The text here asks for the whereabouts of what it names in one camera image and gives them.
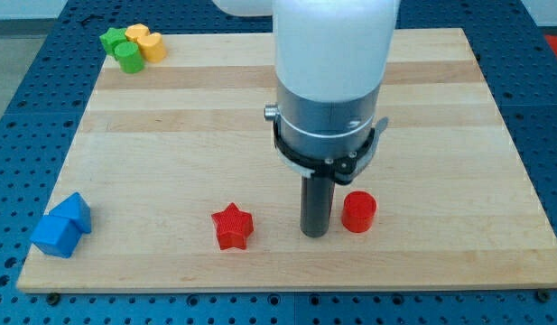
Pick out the grey wrist flange with clamp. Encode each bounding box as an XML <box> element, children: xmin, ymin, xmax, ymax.
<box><xmin>265</xmin><ymin>83</ymin><xmax>388</xmax><ymax>185</ymax></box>

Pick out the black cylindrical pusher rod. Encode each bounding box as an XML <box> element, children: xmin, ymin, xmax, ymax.
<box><xmin>300</xmin><ymin>177</ymin><xmax>335</xmax><ymax>237</ymax></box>

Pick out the red star block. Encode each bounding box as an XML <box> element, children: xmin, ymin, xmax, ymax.
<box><xmin>211</xmin><ymin>202</ymin><xmax>254</xmax><ymax>250</ymax></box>

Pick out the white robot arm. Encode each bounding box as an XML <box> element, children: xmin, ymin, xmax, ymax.
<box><xmin>213</xmin><ymin>0</ymin><xmax>400</xmax><ymax>237</ymax></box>

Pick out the green star block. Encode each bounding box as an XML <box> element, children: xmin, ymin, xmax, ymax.
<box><xmin>99</xmin><ymin>27</ymin><xmax>127</xmax><ymax>58</ymax></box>

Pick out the blue triangle block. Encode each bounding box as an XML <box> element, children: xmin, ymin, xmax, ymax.
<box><xmin>49</xmin><ymin>192</ymin><xmax>92</xmax><ymax>234</ymax></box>

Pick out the red cylinder block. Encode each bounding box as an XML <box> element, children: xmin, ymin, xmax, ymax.
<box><xmin>341</xmin><ymin>190</ymin><xmax>377</xmax><ymax>233</ymax></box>

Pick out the wooden board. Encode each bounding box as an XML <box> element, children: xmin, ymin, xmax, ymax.
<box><xmin>17</xmin><ymin>28</ymin><xmax>557</xmax><ymax>293</ymax></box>

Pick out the yellow heart block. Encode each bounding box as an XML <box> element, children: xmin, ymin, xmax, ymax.
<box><xmin>137</xmin><ymin>32</ymin><xmax>168</xmax><ymax>63</ymax></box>

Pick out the green cylinder block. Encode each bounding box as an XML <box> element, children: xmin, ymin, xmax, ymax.
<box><xmin>114</xmin><ymin>42</ymin><xmax>144</xmax><ymax>74</ymax></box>

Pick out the yellow hexagon block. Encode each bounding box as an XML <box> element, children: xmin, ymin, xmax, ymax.
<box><xmin>125</xmin><ymin>23</ymin><xmax>150</xmax><ymax>42</ymax></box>

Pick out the blue cube block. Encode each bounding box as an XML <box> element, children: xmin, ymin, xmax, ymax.
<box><xmin>30</xmin><ymin>215</ymin><xmax>82</xmax><ymax>258</ymax></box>

